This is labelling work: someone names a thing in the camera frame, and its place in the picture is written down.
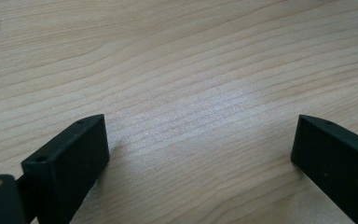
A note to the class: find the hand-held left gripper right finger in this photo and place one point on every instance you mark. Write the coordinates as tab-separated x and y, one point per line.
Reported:
338	161

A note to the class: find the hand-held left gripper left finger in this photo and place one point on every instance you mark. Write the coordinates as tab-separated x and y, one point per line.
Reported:
70	161

